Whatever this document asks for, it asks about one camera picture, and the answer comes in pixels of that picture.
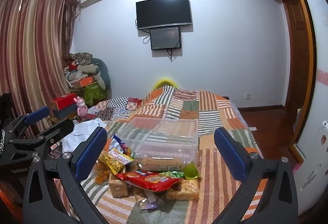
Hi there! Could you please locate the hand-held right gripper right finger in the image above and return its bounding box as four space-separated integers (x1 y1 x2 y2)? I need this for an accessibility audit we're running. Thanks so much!
214 127 299 224

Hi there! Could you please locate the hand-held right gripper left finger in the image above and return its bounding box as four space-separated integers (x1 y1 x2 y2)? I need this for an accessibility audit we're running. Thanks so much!
23 126 108 224

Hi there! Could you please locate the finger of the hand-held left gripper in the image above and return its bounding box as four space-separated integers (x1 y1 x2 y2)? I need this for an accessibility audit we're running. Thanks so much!
10 119 75 160
0 106 50 139

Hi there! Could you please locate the yellow snack packet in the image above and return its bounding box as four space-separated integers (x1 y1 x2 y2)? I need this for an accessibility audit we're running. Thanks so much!
98 148 134 176

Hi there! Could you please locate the green jelly cup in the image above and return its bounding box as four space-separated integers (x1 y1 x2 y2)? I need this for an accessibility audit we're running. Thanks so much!
182 162 200 180

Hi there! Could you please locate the tan cracker pack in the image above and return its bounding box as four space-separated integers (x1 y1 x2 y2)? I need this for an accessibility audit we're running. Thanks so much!
108 173 129 198

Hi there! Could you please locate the red snack bag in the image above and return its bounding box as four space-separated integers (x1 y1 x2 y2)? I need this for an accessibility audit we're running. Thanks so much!
116 171 182 192

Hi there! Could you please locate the long brown biscuit packet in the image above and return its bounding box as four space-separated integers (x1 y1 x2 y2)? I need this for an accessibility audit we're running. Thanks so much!
131 155 189 172

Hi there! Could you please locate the clear plastic container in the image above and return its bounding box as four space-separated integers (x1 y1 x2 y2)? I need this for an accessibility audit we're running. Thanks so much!
115 117 200 171

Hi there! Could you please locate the dark grey box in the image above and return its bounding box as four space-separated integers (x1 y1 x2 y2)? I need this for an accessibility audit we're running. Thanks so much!
52 106 79 120

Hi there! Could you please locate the white cloth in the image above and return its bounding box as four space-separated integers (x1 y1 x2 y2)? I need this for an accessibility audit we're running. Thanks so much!
61 118 108 155

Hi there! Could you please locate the red flat box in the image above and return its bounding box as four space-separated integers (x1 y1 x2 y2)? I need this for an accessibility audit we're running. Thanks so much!
50 93 79 112

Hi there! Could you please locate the orange snack bag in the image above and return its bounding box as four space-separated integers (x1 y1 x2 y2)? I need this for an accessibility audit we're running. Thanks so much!
93 160 110 185

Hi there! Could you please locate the pink plush toy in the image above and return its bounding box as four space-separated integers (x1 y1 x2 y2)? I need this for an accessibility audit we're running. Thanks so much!
76 97 89 117

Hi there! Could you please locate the blue striped snack packet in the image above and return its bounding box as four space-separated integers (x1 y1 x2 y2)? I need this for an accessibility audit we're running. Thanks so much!
110 135 132 157

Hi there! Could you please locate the striped patchwork blanket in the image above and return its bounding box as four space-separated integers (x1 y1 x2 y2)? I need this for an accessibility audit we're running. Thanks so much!
51 86 268 224

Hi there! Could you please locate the orange cardboard box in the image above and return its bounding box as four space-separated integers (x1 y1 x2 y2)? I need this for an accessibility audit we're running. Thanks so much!
72 76 94 89

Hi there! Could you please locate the checkered patchwork quilt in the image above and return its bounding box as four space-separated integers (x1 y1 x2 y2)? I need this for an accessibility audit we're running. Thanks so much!
88 97 143 122

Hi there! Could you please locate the clear biscuit pack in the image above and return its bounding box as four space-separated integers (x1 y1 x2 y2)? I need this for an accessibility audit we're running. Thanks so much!
164 178 200 201

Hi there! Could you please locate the green snack packet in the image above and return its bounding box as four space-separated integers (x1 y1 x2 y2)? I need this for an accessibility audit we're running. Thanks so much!
161 170 185 179

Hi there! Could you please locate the striped red curtain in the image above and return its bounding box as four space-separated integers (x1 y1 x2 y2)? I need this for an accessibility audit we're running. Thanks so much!
0 0 78 139

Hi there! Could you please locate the patterned dark pillow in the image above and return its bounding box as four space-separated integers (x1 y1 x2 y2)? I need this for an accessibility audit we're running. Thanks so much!
69 52 93 66

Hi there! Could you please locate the clear packet with purple end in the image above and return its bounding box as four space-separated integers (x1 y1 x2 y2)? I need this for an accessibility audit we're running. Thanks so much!
131 185 159 211

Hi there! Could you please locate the yellow round object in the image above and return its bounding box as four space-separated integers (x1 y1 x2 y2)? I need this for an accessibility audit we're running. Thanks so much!
151 77 180 91

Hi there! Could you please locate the white cabinet with stickers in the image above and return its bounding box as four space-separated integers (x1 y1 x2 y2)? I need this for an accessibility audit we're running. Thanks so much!
289 0 328 215

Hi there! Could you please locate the small black monitor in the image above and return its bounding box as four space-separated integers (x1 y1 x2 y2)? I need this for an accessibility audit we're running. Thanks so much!
150 27 182 51

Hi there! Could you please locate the large black television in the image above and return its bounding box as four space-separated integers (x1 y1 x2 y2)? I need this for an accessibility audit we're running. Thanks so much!
136 0 192 30

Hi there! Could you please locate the black monitor cable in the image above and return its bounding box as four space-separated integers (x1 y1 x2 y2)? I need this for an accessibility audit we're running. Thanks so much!
166 47 178 63

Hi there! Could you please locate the wooden door frame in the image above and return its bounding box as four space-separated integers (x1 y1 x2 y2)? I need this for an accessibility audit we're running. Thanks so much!
280 0 319 164

